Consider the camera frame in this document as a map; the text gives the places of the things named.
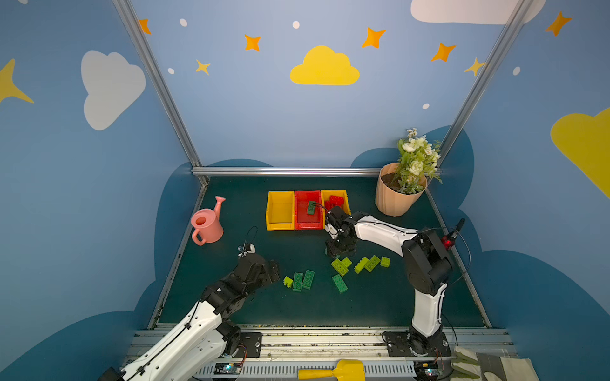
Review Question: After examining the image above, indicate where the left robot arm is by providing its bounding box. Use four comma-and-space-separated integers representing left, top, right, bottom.
100, 252, 281, 380

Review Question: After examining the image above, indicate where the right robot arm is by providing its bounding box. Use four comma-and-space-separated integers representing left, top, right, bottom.
325, 206, 465, 341

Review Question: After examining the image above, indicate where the right yellow bin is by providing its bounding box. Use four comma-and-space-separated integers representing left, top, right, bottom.
321, 190, 351, 226

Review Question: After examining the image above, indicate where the yellow bin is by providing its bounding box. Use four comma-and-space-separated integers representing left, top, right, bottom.
321, 190, 351, 226
265, 190, 295, 231

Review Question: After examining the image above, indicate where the red middle bin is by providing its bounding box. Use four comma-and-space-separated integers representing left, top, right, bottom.
295, 190, 324, 230

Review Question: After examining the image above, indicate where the lime long lego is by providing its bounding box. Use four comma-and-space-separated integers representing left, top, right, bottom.
331, 259, 349, 277

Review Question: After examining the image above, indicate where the lime lego tilted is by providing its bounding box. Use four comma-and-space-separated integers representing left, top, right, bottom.
354, 257, 369, 274

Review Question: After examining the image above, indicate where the dark green lego upright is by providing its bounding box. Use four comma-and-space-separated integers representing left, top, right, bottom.
292, 272, 304, 292

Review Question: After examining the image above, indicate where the beige ribbed flower pot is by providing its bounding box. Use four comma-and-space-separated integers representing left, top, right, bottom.
375, 163, 427, 217

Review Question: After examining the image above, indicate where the dark green lego tilted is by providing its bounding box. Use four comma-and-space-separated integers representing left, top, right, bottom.
303, 270, 315, 290

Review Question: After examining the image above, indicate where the left yellow bin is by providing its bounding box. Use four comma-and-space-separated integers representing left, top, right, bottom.
265, 190, 295, 231

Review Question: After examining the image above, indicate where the pink watering can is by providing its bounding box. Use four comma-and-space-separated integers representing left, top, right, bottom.
190, 196, 226, 246

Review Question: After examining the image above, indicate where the white artificial flower plant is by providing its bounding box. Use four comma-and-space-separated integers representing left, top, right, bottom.
390, 128, 443, 195

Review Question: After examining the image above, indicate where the left circuit board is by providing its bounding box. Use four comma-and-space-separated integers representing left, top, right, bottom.
213, 363, 242, 376

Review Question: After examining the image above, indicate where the circuit board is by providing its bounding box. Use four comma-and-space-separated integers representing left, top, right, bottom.
414, 362, 443, 381
213, 363, 242, 376

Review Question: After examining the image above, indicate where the yellow toy shovel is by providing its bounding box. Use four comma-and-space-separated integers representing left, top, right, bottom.
297, 360, 365, 381

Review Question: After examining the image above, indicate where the right circuit board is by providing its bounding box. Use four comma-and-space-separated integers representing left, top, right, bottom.
414, 362, 443, 381

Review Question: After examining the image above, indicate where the grey work glove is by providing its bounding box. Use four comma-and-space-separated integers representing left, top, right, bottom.
450, 346, 539, 381

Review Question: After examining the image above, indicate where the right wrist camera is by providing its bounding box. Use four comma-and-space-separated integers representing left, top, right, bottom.
325, 224, 338, 239

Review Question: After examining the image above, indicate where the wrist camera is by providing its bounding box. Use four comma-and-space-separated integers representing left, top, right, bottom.
238, 242, 256, 257
325, 224, 338, 239

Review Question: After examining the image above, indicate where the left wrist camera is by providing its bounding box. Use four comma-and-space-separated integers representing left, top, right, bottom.
238, 242, 256, 257

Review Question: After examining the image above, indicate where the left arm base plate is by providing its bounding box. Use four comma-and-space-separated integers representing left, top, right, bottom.
223, 332, 263, 359

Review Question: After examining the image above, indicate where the aluminium back rail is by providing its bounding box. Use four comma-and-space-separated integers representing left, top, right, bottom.
192, 166, 381, 178

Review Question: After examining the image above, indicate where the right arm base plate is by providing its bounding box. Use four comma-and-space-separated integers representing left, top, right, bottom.
382, 329, 451, 358

